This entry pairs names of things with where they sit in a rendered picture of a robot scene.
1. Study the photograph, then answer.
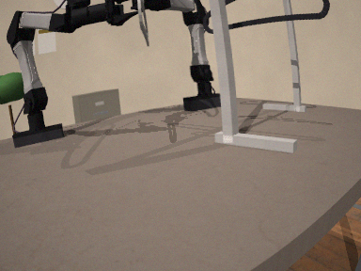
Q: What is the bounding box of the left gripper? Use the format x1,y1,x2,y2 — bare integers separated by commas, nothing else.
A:
131,0,155,10

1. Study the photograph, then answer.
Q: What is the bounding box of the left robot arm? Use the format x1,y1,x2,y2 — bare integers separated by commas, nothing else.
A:
150,0,220,101

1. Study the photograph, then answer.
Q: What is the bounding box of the black clothes hanger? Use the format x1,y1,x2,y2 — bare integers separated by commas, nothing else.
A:
203,0,330,34

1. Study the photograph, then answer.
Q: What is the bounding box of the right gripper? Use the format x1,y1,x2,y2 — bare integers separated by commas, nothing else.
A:
87,0,138,26

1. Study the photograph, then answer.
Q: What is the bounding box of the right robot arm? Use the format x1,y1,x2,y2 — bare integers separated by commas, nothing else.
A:
7,0,90,138

